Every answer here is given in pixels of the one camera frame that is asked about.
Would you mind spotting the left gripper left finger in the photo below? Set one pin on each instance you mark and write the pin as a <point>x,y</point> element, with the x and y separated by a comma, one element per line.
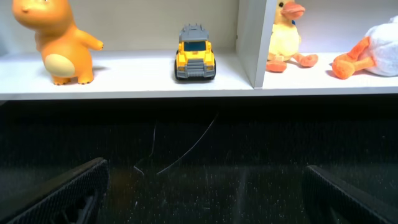
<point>62,196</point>

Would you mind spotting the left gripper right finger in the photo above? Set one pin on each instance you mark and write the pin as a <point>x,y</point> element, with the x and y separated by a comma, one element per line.
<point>335,199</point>

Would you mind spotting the white shelf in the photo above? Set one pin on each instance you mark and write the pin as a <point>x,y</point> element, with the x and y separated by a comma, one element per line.
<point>140,81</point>

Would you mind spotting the orange dinosaur figure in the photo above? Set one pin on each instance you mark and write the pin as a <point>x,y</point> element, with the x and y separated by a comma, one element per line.
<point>62,43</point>

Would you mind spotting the white plush duck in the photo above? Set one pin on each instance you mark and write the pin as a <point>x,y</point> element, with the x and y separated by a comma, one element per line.
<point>384,53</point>

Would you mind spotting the yellow plush duck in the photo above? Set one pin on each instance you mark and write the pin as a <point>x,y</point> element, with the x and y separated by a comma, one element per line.
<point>284,37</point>

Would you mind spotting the grey and yellow toy truck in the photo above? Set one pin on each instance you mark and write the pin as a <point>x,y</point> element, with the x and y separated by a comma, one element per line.
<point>195,59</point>

